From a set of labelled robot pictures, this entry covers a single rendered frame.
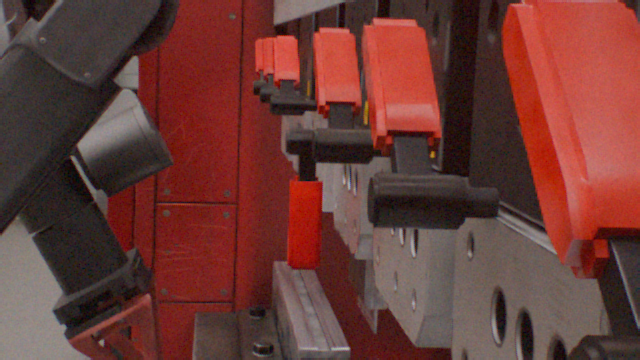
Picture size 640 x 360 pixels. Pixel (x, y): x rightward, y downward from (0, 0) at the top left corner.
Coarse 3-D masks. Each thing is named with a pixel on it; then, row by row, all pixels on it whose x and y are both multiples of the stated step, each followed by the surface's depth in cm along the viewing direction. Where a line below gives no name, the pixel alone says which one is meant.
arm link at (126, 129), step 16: (128, 96) 87; (112, 112) 87; (128, 112) 86; (144, 112) 86; (96, 128) 86; (112, 128) 86; (128, 128) 85; (144, 128) 85; (80, 144) 85; (96, 144) 85; (112, 144) 85; (128, 144) 85; (144, 144) 85; (160, 144) 86; (96, 160) 85; (112, 160) 85; (128, 160) 85; (144, 160) 86; (160, 160) 86; (96, 176) 85; (112, 176) 85; (128, 176) 86; (144, 176) 87; (112, 192) 87
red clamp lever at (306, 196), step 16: (288, 144) 73; (304, 144) 73; (304, 160) 74; (304, 176) 74; (304, 192) 74; (320, 192) 74; (304, 208) 74; (320, 208) 74; (288, 224) 75; (304, 224) 74; (320, 224) 75; (288, 240) 75; (304, 240) 74; (320, 240) 75; (288, 256) 75; (304, 256) 74
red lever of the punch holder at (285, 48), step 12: (276, 36) 100; (288, 36) 100; (276, 48) 99; (288, 48) 98; (276, 60) 98; (288, 60) 97; (276, 72) 96; (288, 72) 96; (276, 84) 96; (288, 84) 96; (276, 96) 94; (288, 96) 94; (300, 96) 94; (276, 108) 94; (288, 108) 94; (300, 108) 94; (312, 108) 94
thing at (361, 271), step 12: (360, 264) 90; (372, 264) 87; (348, 276) 97; (360, 276) 89; (372, 276) 87; (360, 288) 89; (372, 288) 87; (360, 300) 95; (372, 300) 87; (372, 312) 88; (372, 324) 88
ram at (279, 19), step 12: (288, 0) 140; (300, 0) 121; (312, 0) 107; (324, 0) 95; (336, 0) 86; (348, 0) 79; (276, 12) 166; (288, 12) 140; (300, 12) 121; (312, 12) 107; (276, 24) 166
